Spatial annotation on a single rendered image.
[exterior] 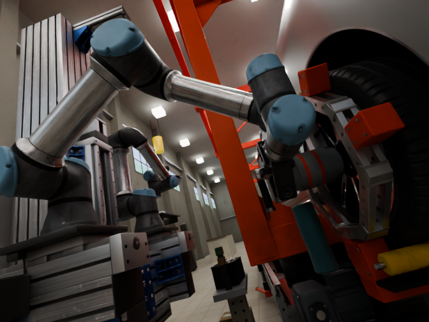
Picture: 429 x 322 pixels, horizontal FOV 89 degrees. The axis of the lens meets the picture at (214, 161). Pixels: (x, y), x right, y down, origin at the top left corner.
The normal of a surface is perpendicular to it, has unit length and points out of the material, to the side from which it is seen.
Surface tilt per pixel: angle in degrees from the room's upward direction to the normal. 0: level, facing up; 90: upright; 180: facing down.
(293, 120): 89
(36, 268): 90
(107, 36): 86
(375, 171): 90
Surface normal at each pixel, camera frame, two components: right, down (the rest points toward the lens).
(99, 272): -0.19, -0.29
